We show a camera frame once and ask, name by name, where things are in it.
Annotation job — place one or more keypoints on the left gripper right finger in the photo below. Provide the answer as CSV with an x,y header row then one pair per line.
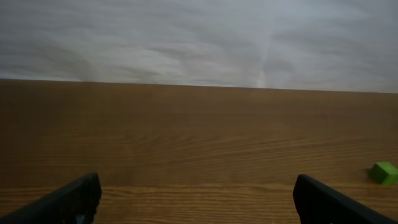
x,y
323,207

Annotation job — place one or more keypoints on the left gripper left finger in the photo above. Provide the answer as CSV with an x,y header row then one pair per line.
x,y
71,202

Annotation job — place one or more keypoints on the green cube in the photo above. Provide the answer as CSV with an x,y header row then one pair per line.
x,y
385,173

